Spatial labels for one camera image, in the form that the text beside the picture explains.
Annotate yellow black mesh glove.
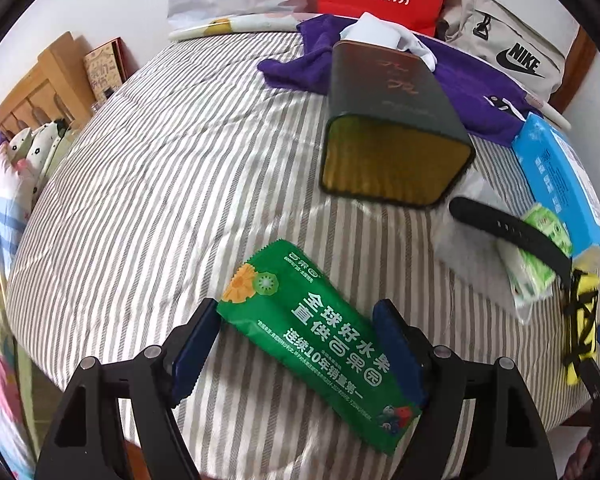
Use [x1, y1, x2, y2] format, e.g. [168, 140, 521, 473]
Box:
[562, 268, 600, 386]

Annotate light green tissue pack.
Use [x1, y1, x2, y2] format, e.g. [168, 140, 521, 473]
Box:
[496, 203, 573, 325]

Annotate green fruit wipes packet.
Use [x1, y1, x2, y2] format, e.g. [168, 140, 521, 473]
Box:
[218, 240, 420, 455]

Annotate grey drawstring pouch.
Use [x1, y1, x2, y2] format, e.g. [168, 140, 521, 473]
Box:
[431, 169, 566, 311]

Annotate black strap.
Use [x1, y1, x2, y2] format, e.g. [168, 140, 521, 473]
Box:
[448, 196, 574, 286]

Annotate colourful cartoon blanket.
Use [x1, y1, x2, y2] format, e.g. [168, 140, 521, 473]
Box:
[0, 142, 35, 479]

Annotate blue tissue pack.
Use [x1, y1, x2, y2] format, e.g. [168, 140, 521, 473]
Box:
[512, 114, 600, 266]

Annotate dark green box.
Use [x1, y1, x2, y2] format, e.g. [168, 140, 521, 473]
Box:
[320, 40, 476, 209]

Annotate purple towel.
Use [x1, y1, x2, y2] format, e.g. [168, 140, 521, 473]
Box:
[258, 14, 533, 146]

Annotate white spotted plush toy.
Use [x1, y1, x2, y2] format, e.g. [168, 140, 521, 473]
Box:
[8, 119, 80, 206]

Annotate wooden headboard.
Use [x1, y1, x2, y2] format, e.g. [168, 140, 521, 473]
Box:
[0, 32, 95, 139]

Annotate brown framed picture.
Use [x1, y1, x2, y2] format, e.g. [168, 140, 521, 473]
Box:
[83, 37, 126, 103]

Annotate beige Nike bag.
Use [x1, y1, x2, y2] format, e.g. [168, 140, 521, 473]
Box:
[436, 0, 579, 100]

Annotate white cloth item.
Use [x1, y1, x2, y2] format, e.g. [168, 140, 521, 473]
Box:
[340, 12, 438, 73]

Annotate rolled white patterned mat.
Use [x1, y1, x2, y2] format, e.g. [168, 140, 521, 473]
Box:
[169, 12, 317, 42]

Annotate brown wooden door frame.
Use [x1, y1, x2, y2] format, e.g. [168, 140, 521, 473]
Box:
[550, 26, 597, 113]

